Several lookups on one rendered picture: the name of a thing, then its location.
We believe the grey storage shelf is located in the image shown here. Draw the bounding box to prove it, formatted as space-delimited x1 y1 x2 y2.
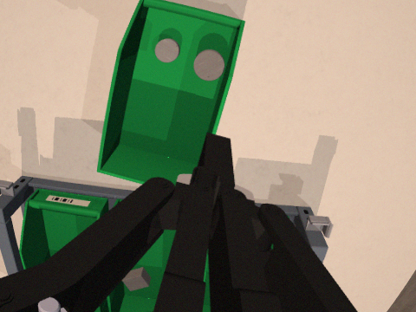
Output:
0 176 333 275

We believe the tan block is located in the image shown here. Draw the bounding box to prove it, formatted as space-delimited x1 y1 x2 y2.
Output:
122 267 151 291

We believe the green open-front bin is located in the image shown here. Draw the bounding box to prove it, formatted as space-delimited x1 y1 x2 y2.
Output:
19 188 109 270
107 230 176 312
203 259 211 312
97 0 245 185

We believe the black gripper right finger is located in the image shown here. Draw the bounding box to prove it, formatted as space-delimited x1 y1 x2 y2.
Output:
208 136 358 312

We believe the grey metal disc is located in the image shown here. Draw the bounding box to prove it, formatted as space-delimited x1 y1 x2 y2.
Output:
155 38 180 62
193 49 224 81

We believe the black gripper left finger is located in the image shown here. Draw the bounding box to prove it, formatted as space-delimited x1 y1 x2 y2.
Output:
0 133 220 312

